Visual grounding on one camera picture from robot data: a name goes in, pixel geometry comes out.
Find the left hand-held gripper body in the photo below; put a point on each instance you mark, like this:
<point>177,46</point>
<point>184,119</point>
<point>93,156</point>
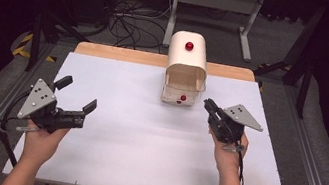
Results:
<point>44,109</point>

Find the clear-front drawer with red knob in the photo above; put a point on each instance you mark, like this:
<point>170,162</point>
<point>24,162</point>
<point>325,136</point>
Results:
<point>182,93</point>

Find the person's left hand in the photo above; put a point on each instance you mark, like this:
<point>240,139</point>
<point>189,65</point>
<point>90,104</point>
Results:
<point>42,143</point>

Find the desk with white metal frame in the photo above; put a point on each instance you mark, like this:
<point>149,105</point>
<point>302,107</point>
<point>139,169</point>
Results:
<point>215,0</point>

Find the red ball knob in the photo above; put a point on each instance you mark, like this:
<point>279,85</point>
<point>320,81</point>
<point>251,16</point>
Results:
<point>189,46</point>

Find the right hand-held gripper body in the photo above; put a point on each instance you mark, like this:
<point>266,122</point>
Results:
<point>231,124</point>

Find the cream plastic drawer cabinet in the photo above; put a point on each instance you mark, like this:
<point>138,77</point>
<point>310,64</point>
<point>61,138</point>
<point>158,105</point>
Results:
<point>187,59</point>

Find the black metal stand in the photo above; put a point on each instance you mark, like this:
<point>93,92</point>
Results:
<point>298,67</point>
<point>43,35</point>

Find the yellow black hazard tape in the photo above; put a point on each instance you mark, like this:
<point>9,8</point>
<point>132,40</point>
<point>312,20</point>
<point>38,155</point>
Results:
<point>24,47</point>

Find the cream drawer with red knob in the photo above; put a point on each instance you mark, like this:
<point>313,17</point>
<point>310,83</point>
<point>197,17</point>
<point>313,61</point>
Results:
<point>171,100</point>

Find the white table board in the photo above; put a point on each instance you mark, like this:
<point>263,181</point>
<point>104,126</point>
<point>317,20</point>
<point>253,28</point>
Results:
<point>145,136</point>

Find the person's right hand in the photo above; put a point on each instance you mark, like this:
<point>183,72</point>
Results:
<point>226,157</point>

